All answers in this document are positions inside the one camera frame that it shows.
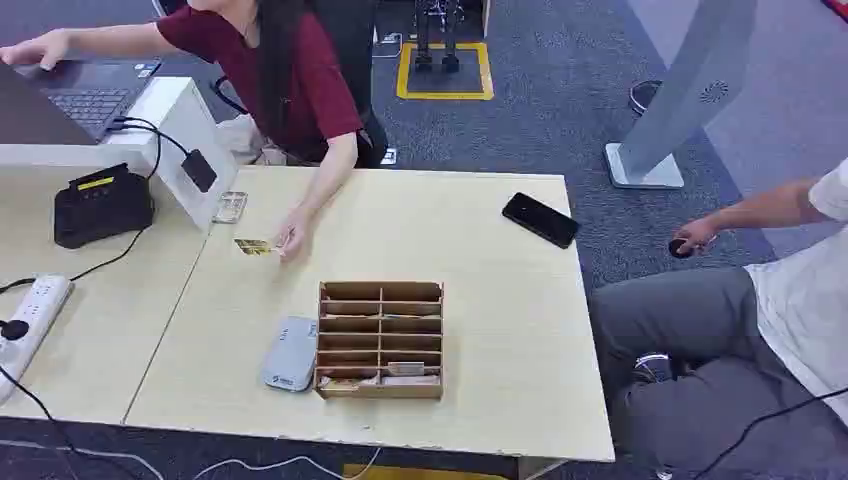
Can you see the yellow floor tape square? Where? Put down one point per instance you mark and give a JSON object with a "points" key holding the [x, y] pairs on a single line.
{"points": [[444, 95]]}

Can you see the white floor socket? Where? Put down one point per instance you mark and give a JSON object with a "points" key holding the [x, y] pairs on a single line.
{"points": [[389, 156], [389, 45]]}

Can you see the person in white top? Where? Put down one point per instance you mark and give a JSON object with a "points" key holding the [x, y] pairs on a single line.
{"points": [[715, 397]]}

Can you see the upright card in box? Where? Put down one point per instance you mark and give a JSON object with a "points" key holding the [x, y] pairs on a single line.
{"points": [[405, 368]]}

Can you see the black smartphone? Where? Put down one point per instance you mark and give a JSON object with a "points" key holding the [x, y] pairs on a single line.
{"points": [[540, 220]]}

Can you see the black power adapter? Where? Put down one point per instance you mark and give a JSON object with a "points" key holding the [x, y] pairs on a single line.
{"points": [[199, 170]]}

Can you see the white box stand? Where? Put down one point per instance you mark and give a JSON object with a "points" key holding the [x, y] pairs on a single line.
{"points": [[169, 109]]}

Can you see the person's left hand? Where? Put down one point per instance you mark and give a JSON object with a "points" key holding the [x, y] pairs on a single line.
{"points": [[295, 235]]}

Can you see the person in dark red top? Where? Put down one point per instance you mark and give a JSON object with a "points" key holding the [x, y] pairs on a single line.
{"points": [[311, 79]]}

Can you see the red object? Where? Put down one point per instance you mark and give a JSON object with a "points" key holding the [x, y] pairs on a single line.
{"points": [[838, 8]]}

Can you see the wooden card box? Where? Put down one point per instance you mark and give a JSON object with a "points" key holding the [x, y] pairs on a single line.
{"points": [[379, 392]]}

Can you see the clear card case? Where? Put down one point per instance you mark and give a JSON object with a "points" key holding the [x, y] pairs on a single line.
{"points": [[230, 206]]}

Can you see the white power strip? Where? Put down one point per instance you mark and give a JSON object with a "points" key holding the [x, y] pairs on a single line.
{"points": [[36, 314]]}

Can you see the small dark round object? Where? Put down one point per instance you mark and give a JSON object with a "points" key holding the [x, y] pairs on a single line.
{"points": [[678, 249]]}

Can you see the flat printed card in box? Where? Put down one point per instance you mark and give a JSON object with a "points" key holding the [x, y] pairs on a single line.
{"points": [[344, 382]]}

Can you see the grey card reader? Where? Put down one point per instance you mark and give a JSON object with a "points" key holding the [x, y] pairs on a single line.
{"points": [[290, 354]]}

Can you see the dark laptop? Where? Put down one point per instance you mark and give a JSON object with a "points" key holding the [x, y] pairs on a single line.
{"points": [[86, 99]]}

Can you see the yellow panel under desk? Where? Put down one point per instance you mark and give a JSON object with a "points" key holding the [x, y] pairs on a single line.
{"points": [[411, 474]]}

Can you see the person's right hand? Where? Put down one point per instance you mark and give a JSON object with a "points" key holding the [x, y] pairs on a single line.
{"points": [[41, 50]]}

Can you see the black plug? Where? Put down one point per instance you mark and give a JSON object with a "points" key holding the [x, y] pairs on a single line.
{"points": [[13, 329]]}

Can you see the black round floor object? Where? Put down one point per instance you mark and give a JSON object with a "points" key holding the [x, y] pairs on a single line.
{"points": [[639, 99]]}

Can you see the black office chair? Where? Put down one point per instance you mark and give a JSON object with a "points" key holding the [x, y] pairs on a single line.
{"points": [[354, 40]]}

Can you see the black robot legs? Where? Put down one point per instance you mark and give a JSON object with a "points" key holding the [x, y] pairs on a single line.
{"points": [[450, 40]]}

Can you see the seated person's hand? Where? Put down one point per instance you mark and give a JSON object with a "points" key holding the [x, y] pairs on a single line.
{"points": [[696, 233]]}

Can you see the flat pale card in box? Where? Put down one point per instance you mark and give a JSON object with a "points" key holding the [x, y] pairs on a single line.
{"points": [[411, 381]]}

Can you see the black device with yellow label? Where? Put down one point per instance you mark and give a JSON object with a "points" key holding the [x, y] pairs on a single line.
{"points": [[102, 208]]}

